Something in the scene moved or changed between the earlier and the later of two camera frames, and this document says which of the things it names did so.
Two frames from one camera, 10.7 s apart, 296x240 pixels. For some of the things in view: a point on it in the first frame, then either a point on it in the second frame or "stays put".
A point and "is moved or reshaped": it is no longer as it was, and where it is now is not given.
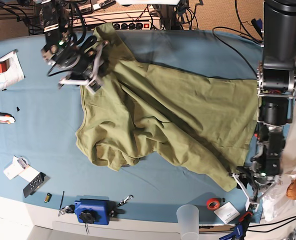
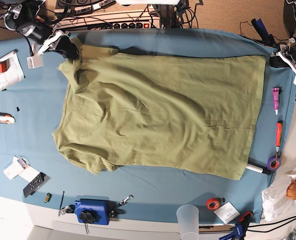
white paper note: [227, 212] stays put
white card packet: [19, 166] stays put
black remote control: [33, 184] stays put
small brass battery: [47, 197] stays put
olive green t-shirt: [134, 109] is moved or reshaped
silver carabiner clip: [125, 200] stays put
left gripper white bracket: [246, 176] → [276, 61]
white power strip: [123, 20] stays put
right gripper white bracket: [92, 84] → [64, 44]
